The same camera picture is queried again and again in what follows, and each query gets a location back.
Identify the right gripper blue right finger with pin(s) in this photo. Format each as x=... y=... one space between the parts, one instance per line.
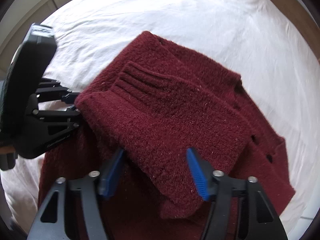
x=256 y=217

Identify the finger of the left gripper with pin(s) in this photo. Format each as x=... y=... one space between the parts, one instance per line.
x=52 y=90
x=43 y=129

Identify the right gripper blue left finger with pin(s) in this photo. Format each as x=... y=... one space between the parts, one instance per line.
x=70 y=209

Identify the dark red knit sweater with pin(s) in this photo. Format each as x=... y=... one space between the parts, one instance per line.
x=155 y=100

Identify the white bed sheet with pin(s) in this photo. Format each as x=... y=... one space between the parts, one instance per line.
x=252 y=38

